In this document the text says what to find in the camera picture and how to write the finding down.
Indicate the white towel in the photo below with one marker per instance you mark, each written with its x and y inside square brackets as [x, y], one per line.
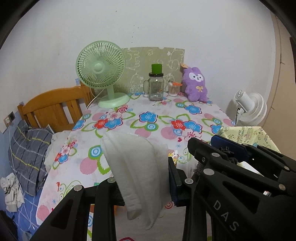
[141, 170]

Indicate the grey plaid pillow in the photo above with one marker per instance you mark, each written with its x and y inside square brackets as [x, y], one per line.
[27, 152]

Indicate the glass mason jar mug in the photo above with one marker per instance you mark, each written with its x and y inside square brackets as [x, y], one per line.
[153, 87]

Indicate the purple plush bunny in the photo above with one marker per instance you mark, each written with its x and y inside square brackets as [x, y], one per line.
[194, 83]

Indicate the yellow cartoon fabric storage box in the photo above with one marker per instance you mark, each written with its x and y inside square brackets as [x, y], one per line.
[252, 135]

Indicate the beige patterned wall board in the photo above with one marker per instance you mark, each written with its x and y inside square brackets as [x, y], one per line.
[139, 62]

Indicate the cotton swab jar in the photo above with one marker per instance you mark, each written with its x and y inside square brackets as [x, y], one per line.
[173, 88]

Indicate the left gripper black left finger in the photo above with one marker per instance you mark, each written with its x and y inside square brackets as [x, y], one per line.
[69, 219]

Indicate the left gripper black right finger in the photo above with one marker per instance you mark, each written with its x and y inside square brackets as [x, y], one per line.
[185, 192]

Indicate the wall power outlet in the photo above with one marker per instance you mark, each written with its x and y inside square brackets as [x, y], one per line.
[9, 119]

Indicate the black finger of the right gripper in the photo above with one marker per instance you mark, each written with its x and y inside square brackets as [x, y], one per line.
[237, 172]
[261, 158]

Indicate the blue bed sheet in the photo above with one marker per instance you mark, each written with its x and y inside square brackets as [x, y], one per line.
[25, 217]

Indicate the crumpled white cloth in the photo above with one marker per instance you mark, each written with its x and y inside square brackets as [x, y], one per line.
[13, 192]

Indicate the green desk fan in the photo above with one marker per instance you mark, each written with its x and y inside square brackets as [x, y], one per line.
[101, 64]

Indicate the floral tablecloth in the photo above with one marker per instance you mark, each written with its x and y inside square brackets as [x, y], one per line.
[75, 157]

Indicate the white standing fan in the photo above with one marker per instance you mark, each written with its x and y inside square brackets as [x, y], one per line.
[247, 109]

